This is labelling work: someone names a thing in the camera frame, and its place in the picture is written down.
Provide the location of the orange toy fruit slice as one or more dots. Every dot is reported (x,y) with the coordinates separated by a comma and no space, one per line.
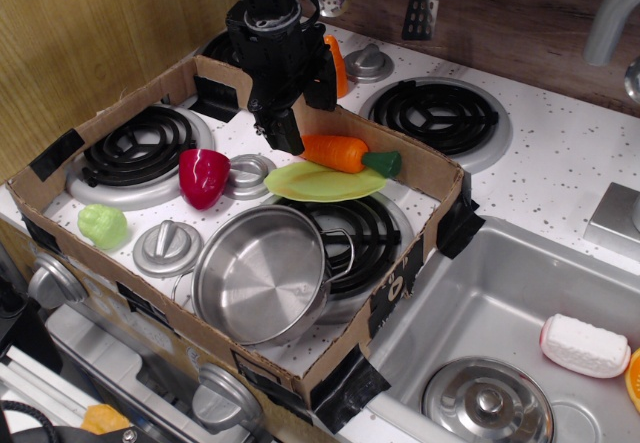
(632,379)

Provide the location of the silver knob back stovetop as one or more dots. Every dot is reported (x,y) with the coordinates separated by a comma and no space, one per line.
(368,65)

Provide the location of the oven knob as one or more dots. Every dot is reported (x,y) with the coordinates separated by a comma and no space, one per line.
(53,285)
(221,402)

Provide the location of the grey faucet base block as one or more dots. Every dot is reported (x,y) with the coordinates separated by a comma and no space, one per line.
(614,225)

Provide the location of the red toy pepper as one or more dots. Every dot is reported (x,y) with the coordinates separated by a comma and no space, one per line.
(203,174)

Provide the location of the silver faucet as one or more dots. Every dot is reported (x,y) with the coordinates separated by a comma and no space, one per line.
(613,42)

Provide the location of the orange toy carrot green top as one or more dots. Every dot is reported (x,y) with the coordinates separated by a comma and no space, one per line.
(349,155)

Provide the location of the silver knob front stovetop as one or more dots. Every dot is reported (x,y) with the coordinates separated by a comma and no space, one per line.
(168,249)

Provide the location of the steel pot lid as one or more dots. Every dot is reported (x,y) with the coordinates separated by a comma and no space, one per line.
(481,399)

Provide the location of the hanging metal spatula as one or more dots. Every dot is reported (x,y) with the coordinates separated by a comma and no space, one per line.
(420,20)

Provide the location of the front right stove burner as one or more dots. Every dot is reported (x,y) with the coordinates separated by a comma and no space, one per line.
(363,237)

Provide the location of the stainless steel pot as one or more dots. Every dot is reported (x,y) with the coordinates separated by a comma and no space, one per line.
(265,276)

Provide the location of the back right stove burner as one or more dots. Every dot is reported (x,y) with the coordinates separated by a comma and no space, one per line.
(456,118)

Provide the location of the cardboard fence with black tape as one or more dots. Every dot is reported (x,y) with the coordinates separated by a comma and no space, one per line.
(340,382)

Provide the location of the yellow orange toy piece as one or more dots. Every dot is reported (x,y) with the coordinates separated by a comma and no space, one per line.
(101,419)

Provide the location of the white red toy food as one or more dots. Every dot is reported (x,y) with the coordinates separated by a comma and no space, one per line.
(583,348)

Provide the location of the front left stove burner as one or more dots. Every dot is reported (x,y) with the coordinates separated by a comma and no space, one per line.
(136,166)

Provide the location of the light green toy vegetable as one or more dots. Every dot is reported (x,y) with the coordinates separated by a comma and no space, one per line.
(106,227)

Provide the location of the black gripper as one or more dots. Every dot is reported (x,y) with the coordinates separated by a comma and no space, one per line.
(286,60)

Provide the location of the left oven knob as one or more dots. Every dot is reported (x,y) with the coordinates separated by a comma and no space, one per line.
(53,285)

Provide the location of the steel sink basin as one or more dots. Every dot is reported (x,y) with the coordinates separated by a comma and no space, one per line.
(492,301)

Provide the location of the silver knob stovetop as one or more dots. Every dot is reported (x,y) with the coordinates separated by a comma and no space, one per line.
(168,249)
(368,65)

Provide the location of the right oven knob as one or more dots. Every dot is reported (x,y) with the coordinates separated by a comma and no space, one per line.
(221,402)

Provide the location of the orange toy carrot cone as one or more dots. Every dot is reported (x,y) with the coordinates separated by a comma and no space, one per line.
(342,86)

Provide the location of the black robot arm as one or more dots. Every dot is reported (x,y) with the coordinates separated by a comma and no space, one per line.
(261,10)

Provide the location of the green plastic plate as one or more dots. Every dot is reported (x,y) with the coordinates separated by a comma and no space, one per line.
(310,182)

